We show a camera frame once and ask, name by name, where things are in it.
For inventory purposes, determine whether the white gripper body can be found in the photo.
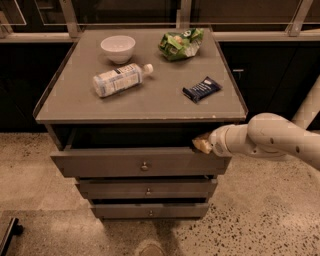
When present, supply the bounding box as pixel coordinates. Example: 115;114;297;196
208;125;232;157

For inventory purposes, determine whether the grey top drawer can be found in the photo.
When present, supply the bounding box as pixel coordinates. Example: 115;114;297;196
51;147;230;178

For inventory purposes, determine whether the grey drawer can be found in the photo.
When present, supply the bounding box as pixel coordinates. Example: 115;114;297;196
92;203;209;219
51;147;230;178
76;179;217;199

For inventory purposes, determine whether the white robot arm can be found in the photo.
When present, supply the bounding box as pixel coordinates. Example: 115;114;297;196
192;77;320;170

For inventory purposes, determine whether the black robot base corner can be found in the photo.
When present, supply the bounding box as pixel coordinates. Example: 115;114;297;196
0;218;24;256

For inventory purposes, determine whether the grey bottom drawer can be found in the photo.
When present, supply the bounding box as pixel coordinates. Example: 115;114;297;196
92;203;209;219

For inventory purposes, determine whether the grey drawer cabinet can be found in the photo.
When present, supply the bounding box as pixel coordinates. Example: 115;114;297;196
34;29;247;208

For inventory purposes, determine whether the grey middle drawer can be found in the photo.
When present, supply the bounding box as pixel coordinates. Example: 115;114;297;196
76;179;217;199

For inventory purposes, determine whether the dark blue snack packet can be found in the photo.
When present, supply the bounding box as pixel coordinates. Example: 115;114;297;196
182;77;222;103

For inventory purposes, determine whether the green chip bag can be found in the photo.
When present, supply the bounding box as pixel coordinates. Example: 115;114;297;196
158;28;204;61

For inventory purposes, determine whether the clear plastic water bottle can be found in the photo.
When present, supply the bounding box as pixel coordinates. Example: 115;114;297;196
93;63;153;98

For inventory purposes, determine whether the white ceramic bowl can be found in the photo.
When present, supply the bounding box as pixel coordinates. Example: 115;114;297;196
100;35;136;64

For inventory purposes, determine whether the metal railing frame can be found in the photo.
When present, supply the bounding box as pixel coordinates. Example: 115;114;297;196
0;0;320;42

